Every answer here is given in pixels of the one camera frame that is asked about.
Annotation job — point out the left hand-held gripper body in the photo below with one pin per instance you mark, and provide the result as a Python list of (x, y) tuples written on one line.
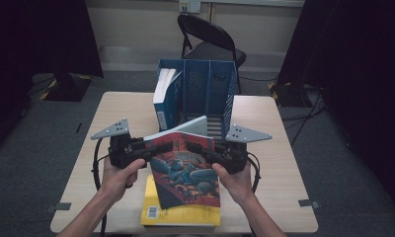
[(126, 151)]

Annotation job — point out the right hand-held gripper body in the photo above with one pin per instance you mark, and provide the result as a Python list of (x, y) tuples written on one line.
[(233, 154)]

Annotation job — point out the illustrated red and blue book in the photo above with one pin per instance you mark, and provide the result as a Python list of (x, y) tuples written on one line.
[(185, 177)]

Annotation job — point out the blue cover book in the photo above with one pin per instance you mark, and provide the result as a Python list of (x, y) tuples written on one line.
[(166, 112)]

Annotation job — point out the blue plastic file rack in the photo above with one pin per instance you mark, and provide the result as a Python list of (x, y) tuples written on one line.
[(198, 85)]

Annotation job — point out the yellow cover book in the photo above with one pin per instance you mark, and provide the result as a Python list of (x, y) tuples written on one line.
[(179, 217)]

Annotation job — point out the person's right hand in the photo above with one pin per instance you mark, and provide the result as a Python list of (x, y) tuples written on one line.
[(238, 184)]

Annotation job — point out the person's left hand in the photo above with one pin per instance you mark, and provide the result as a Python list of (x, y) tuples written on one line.
[(119, 181)]

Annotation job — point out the small black floor strip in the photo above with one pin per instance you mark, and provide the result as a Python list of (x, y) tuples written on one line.
[(78, 127)]

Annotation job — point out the black stand base yellow stripes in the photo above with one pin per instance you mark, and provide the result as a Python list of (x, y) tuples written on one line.
[(291, 95), (67, 89)]

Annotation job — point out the grey tape strip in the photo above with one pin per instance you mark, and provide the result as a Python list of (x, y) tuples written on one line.
[(62, 206), (307, 203)]

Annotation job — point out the black folding chair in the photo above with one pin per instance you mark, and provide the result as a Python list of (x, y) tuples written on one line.
[(212, 33)]

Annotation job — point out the black curtain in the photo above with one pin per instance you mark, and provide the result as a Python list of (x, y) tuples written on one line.
[(366, 65), (37, 33)]

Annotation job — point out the white wall socket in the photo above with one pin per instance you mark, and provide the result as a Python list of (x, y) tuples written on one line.
[(189, 6)]

